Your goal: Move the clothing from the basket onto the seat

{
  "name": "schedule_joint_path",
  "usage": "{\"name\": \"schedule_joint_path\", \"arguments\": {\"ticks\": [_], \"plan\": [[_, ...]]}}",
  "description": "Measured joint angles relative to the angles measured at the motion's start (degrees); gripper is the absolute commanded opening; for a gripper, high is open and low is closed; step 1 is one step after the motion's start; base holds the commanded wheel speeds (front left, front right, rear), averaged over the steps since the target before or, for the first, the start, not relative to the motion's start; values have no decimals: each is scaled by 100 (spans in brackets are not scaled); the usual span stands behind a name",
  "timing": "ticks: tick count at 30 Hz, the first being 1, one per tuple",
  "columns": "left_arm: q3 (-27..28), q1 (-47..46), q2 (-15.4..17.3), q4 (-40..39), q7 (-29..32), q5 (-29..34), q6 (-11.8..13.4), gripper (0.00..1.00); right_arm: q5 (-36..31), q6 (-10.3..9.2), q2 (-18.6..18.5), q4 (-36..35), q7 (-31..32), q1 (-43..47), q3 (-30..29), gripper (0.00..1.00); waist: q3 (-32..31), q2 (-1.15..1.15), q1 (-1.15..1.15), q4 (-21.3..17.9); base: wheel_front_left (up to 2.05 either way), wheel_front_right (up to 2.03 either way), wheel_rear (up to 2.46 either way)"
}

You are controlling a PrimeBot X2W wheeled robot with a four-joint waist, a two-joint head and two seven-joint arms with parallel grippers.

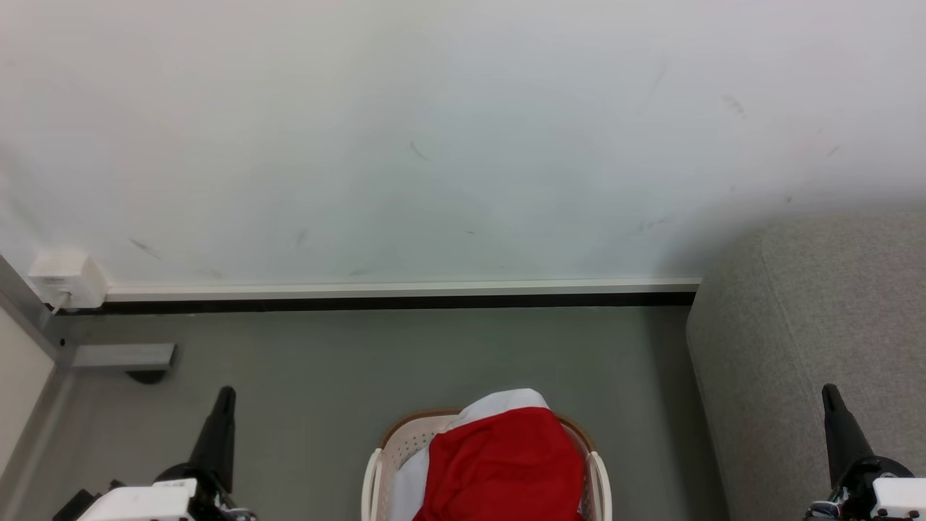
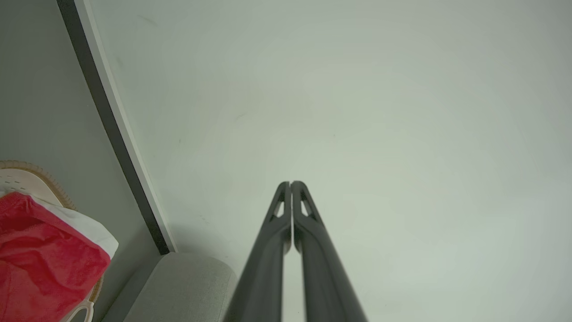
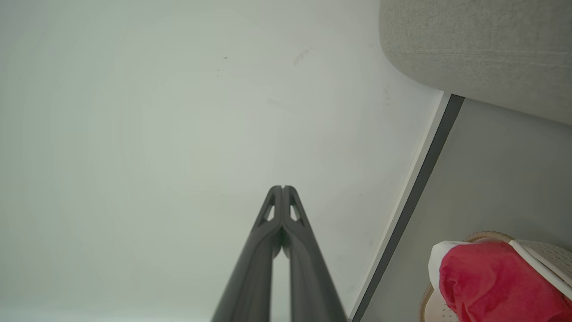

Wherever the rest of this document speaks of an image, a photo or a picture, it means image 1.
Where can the grey fabric sofa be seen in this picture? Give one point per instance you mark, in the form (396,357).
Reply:
(810,340)

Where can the white garment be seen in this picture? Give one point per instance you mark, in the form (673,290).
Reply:
(506,400)

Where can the white and black baseboard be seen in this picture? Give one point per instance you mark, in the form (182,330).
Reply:
(398,295)

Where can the grey metal frame foot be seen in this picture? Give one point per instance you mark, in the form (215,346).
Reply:
(123,356)

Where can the white wall socket box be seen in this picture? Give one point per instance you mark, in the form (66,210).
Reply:
(66,276)

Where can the red garment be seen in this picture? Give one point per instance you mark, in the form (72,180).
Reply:
(506,470)

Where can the grey metal table leg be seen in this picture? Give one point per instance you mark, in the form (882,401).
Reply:
(18,369)

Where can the cream perforated plastic laundry basket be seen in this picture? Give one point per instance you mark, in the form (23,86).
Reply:
(387,463)

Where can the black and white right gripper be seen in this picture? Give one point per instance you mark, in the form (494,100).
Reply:
(893,496)

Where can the black caster wheel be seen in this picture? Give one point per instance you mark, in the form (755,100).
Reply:
(147,375)

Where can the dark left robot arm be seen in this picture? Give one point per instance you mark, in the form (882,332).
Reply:
(72,506)

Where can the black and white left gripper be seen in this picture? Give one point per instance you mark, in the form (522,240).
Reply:
(155,501)

